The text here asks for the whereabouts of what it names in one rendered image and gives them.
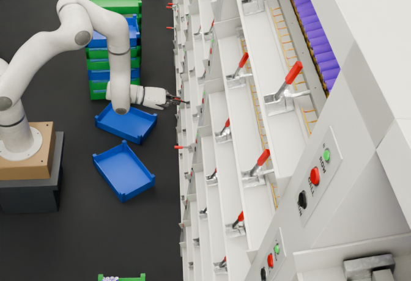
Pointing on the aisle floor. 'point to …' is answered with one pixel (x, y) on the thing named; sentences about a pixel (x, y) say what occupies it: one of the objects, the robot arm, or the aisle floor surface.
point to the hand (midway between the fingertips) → (175, 100)
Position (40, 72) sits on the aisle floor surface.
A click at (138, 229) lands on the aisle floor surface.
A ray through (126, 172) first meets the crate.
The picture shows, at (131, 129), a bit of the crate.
